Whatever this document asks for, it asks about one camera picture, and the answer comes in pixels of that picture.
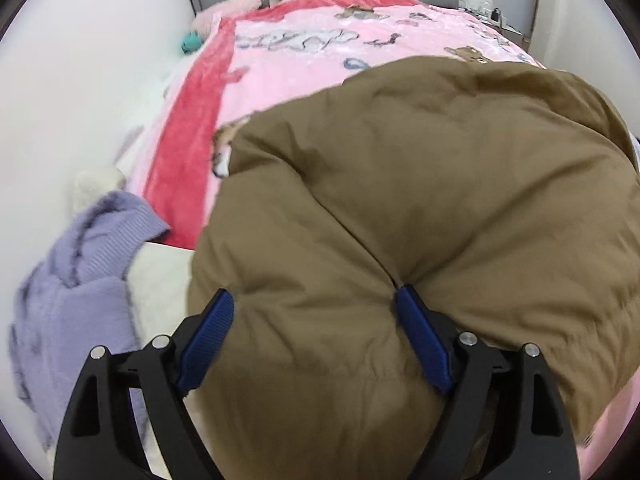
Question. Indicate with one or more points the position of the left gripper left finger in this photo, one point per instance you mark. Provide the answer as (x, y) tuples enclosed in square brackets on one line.
[(99, 437)]

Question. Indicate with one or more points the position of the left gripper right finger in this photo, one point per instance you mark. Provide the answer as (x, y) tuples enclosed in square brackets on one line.
[(514, 391)]

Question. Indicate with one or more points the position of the brown hooded puffer jacket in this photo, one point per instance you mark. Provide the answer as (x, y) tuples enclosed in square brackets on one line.
[(506, 194)]

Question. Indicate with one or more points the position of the lavender knit sweater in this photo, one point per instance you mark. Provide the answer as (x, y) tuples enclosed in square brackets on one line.
[(76, 298)]

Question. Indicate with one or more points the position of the cream white garment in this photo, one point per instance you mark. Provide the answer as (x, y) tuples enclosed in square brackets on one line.
[(158, 276)]

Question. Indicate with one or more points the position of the grey bedside table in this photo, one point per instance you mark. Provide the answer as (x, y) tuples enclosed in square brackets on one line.
[(493, 26)]

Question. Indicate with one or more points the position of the teal small toy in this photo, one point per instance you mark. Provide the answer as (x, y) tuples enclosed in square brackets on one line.
[(191, 42)]

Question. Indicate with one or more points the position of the pink cartoon fleece blanket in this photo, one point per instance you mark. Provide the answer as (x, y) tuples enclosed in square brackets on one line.
[(266, 58)]

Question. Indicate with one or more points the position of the pink plush pillow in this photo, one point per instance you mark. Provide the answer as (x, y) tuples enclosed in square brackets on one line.
[(204, 19)]

